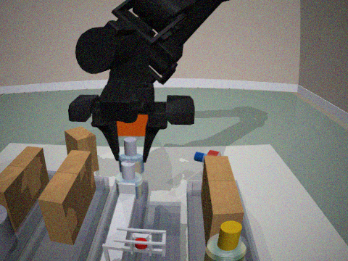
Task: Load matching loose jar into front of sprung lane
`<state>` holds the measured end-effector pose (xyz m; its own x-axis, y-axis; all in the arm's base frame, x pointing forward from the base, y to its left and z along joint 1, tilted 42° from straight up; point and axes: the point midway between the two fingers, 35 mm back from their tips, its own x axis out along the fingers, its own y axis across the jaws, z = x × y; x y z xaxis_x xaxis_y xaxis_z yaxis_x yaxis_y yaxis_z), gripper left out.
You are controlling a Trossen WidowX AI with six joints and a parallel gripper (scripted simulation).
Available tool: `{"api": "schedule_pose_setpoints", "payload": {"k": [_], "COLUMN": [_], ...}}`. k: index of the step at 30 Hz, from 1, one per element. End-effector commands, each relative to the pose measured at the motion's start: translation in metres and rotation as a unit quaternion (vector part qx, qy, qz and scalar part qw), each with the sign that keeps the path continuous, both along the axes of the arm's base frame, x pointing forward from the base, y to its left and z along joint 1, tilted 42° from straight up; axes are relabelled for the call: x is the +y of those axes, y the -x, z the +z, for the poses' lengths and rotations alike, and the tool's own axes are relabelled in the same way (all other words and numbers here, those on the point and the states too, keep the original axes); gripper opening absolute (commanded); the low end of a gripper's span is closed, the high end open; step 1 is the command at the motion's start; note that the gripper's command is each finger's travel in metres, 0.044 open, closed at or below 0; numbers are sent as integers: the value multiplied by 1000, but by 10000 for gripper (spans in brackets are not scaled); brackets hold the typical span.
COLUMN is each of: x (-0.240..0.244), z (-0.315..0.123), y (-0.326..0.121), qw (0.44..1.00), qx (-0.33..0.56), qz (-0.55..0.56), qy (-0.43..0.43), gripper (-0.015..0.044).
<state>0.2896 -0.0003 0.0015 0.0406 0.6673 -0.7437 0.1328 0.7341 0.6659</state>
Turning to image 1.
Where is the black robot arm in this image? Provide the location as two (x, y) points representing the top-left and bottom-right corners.
(75, 0), (230, 123)

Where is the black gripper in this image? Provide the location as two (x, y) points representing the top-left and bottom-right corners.
(68, 61), (195, 163)

